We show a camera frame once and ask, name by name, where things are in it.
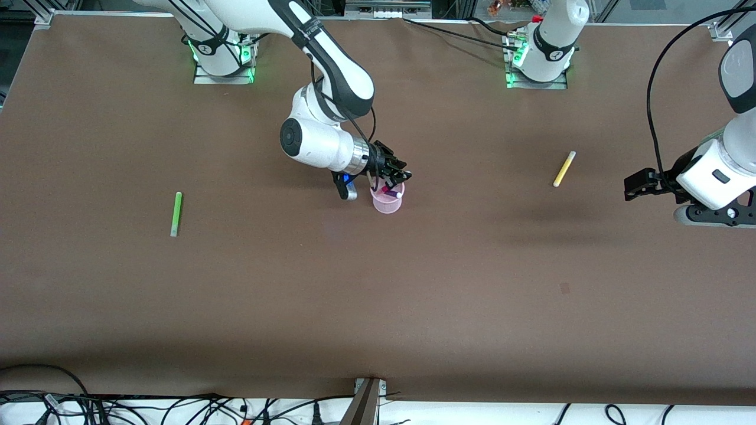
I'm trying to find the thick black arched cable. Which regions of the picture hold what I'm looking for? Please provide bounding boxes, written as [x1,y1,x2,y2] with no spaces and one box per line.
[0,363,90,408]

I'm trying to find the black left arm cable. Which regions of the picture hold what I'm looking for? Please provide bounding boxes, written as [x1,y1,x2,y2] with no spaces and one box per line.
[646,6,756,181]

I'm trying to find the grey power strip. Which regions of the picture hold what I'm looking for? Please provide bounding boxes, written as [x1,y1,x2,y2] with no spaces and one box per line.
[346,0,432,18]

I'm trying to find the tangled black floor cables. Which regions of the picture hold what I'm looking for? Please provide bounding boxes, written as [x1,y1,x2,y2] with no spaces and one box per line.
[0,390,355,425]

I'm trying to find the long black table cable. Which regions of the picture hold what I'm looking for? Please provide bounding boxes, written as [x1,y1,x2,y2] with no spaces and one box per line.
[403,18,522,51]

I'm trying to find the aluminium frame rail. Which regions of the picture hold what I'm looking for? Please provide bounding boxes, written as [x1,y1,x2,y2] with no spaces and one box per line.
[718,0,756,36]

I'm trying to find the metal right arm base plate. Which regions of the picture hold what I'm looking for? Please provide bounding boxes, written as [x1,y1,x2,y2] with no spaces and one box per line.
[194,59,256,85]

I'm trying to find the pink mesh pen holder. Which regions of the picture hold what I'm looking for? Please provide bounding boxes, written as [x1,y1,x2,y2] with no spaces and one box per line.
[370,177,406,214]

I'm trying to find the yellow highlighter pen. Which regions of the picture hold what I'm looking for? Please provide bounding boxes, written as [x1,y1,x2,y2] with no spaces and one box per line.
[553,151,576,188]

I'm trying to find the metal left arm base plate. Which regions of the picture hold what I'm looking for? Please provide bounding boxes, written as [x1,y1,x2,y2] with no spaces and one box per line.
[506,66,569,90]

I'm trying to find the metal table edge bracket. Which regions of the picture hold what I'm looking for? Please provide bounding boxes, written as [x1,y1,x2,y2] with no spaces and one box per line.
[341,377,388,425]

